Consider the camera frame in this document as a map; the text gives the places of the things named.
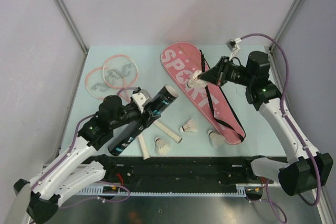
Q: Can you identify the pink racket bag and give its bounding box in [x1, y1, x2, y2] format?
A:
[161, 42, 246, 145]

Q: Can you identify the aluminium frame post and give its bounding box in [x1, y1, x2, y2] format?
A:
[274, 0, 305, 42]
[53, 0, 89, 56]

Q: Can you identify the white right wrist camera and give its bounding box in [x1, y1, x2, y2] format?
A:
[226, 37, 242, 60]

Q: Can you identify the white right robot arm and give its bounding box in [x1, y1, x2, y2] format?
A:
[195, 51, 333, 196]

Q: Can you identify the left aluminium frame post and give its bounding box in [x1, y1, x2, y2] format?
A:
[53, 0, 89, 56]

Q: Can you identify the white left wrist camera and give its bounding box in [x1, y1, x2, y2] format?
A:
[131, 89, 152, 113]

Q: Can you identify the grey slotted cable duct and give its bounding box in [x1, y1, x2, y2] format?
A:
[77, 185, 246, 197]

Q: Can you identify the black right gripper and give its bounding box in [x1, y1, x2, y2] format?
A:
[198, 56, 254, 87]

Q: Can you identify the right aluminium frame post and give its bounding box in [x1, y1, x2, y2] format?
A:
[274, 0, 305, 42]

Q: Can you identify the pink racket rear head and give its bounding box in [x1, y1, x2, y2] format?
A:
[85, 53, 152, 161]

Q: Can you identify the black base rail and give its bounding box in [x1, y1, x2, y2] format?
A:
[68, 155, 289, 196]

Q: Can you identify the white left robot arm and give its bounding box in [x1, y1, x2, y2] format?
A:
[14, 86, 179, 223]

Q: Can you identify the black shuttlecock tube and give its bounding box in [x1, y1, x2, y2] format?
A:
[108, 85, 179, 156]

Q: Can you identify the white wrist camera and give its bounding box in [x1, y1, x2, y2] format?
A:
[131, 89, 152, 113]
[226, 37, 242, 60]

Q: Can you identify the white shuttlecock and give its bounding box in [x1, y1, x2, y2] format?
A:
[207, 130, 226, 148]
[186, 70, 207, 89]
[179, 119, 197, 132]
[154, 137, 171, 156]

